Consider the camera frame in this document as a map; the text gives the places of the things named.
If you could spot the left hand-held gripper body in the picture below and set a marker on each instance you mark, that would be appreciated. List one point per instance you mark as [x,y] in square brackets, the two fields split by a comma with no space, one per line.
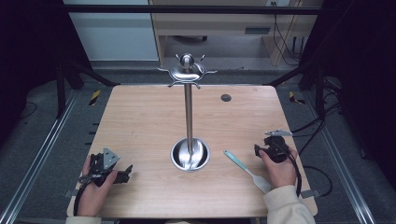
[107,158]

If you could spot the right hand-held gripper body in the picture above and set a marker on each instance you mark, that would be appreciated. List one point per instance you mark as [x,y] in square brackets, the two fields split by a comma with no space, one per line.
[278,149]

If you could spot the steel utensil stand with hooks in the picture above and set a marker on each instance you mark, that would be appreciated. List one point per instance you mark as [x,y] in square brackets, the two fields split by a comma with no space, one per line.
[188,118]

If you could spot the person's right hand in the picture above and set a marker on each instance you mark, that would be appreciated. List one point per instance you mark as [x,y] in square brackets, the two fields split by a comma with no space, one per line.
[281,174]

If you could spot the person's left hand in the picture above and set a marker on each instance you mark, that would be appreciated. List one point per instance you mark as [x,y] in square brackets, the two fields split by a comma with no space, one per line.
[91,199]

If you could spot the yellow black tape marker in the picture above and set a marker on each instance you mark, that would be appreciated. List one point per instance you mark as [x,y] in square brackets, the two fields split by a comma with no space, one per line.
[294,98]
[94,97]

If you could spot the round grey table grommet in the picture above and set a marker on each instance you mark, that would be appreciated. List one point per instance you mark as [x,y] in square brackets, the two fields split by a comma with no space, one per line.
[226,98]

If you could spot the black metal stand strut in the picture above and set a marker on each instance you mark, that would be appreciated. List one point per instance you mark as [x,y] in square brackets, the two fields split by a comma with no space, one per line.
[61,90]
[319,90]

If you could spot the white cabinet panel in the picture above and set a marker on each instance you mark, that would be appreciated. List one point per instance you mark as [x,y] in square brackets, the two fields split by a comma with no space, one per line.
[115,37]

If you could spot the light wooden desk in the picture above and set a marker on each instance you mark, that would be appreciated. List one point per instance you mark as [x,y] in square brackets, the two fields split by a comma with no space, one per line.
[214,25]

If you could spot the grey table edge bracket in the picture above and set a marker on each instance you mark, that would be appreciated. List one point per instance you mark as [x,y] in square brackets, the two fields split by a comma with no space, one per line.
[310,193]

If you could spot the aluminium floor rail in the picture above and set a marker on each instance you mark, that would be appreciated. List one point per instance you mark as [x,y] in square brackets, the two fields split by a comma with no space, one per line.
[342,174]
[34,165]

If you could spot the black horizontal frame bar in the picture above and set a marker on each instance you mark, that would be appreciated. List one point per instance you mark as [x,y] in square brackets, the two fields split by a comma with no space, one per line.
[124,9]

